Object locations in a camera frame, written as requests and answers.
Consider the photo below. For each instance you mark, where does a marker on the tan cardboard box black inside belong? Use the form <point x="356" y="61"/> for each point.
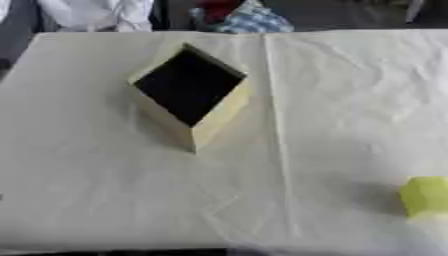
<point x="189" y="90"/>

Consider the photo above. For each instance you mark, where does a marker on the yellow-green block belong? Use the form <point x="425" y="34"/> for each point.
<point x="426" y="196"/>

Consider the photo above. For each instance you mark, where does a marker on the blue white checked cloth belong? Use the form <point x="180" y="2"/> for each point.
<point x="251" y="20"/>

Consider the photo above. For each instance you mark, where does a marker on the red object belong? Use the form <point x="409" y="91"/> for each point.
<point x="216" y="9"/>

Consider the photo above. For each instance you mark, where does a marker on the white cloth bundle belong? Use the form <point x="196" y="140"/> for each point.
<point x="96" y="14"/>

